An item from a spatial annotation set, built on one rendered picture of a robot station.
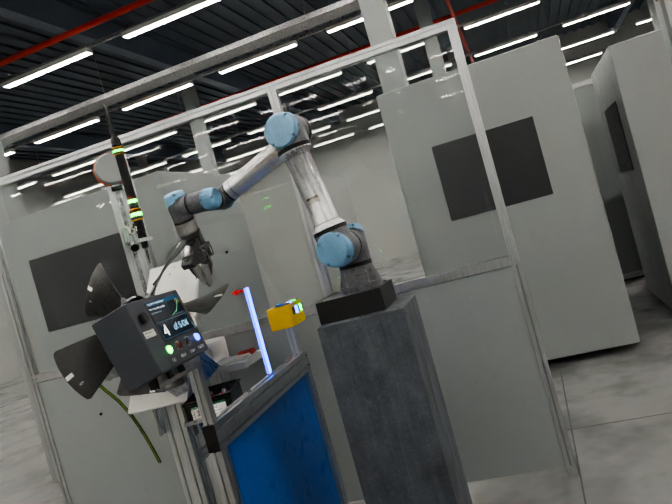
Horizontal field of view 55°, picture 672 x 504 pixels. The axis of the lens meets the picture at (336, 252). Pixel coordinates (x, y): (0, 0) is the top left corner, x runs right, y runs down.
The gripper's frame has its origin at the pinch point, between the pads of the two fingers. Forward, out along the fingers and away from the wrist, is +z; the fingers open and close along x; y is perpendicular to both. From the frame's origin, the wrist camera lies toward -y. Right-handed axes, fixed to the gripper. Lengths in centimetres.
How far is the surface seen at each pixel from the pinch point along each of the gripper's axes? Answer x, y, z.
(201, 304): 3.0, -5.4, 4.9
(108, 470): 119, 46, 100
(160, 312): -18, -66, -18
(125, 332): -15, -78, -19
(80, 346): 54, -10, 8
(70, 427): 135, 54, 75
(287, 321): -16.6, 16.5, 28.8
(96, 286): 54, 15, -6
